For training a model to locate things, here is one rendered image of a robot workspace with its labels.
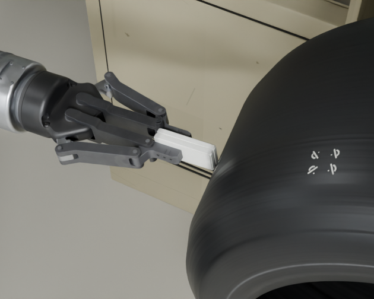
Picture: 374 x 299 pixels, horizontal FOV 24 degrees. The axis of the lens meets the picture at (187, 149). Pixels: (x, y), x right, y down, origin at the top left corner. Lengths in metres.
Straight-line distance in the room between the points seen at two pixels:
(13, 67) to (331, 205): 0.45
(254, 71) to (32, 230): 0.88
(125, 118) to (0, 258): 1.36
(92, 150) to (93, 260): 1.31
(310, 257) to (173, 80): 1.11
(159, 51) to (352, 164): 1.08
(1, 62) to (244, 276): 0.39
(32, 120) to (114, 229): 1.31
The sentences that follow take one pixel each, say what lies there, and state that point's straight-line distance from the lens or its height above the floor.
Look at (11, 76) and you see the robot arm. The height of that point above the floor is 1.24.
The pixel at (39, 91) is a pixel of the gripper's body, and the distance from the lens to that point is 1.00.
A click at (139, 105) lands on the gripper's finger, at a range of 0.99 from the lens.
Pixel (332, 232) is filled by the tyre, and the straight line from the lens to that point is 0.74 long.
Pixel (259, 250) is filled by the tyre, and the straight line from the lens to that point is 0.79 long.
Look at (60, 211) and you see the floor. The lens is 2.34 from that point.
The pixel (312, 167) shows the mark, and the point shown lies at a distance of 0.75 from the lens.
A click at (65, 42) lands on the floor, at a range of 2.67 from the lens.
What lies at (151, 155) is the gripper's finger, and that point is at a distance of 0.96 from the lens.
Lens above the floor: 2.03
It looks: 57 degrees down
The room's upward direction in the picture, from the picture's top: straight up
